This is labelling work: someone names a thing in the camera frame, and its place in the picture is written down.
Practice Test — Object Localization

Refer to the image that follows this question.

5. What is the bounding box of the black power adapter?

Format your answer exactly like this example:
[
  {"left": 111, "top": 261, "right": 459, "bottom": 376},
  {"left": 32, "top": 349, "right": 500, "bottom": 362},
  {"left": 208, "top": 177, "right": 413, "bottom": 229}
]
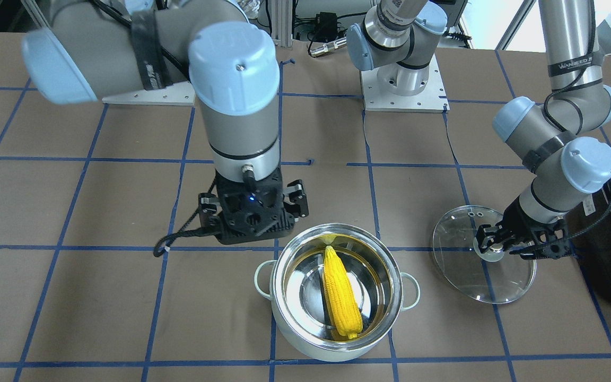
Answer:
[{"left": 312, "top": 12, "right": 338, "bottom": 42}]

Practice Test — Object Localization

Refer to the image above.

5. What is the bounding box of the yellow corn cob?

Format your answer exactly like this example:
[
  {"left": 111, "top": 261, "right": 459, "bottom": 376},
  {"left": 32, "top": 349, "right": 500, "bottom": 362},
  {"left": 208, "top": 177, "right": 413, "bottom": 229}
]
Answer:
[{"left": 323, "top": 245, "right": 363, "bottom": 340}]

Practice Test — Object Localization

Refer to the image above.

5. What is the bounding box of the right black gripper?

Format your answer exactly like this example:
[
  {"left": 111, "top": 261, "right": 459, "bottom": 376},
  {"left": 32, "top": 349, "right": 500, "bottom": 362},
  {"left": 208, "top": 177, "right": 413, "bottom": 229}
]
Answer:
[{"left": 198, "top": 167, "right": 309, "bottom": 245}]

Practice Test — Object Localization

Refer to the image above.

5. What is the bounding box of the glass pot lid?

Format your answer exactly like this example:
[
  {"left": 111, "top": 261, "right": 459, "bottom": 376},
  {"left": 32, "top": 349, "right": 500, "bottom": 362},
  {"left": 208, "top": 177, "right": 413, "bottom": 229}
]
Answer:
[{"left": 432, "top": 205, "right": 537, "bottom": 305}]

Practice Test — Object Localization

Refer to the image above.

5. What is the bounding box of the aluminium frame post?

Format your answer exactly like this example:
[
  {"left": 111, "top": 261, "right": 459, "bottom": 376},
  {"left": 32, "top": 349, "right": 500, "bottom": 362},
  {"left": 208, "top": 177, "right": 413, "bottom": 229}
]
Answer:
[{"left": 265, "top": 0, "right": 295, "bottom": 50}]

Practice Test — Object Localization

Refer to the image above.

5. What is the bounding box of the pale green electric pot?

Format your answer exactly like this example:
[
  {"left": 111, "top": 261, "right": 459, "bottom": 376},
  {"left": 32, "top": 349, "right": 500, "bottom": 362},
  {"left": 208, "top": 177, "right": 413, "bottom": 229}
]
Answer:
[{"left": 253, "top": 223, "right": 421, "bottom": 362}]

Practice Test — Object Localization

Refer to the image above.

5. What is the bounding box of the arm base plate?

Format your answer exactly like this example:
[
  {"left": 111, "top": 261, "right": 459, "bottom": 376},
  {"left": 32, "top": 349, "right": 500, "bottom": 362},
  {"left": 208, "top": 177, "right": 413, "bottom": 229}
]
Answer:
[
  {"left": 102, "top": 82, "right": 196, "bottom": 106},
  {"left": 360, "top": 56, "right": 450, "bottom": 113}
]

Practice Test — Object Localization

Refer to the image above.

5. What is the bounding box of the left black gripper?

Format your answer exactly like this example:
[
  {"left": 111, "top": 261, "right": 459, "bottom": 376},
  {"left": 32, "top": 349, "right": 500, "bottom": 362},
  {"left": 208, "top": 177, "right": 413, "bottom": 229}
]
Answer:
[{"left": 475, "top": 199, "right": 569, "bottom": 259}]

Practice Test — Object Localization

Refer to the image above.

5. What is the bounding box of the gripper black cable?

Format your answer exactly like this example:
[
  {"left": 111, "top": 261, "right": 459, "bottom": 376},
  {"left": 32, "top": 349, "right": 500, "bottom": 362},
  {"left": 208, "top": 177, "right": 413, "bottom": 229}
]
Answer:
[{"left": 153, "top": 175, "right": 221, "bottom": 258}]

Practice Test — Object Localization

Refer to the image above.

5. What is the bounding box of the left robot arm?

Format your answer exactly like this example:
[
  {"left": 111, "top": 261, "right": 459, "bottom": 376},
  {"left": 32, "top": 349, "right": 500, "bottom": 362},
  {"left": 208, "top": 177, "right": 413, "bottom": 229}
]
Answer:
[{"left": 346, "top": 1, "right": 611, "bottom": 262}]

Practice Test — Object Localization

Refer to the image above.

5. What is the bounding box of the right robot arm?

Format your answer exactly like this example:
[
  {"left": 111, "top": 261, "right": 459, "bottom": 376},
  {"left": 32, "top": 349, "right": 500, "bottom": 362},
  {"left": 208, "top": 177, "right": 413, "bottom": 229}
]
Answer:
[{"left": 21, "top": 1, "right": 308, "bottom": 257}]

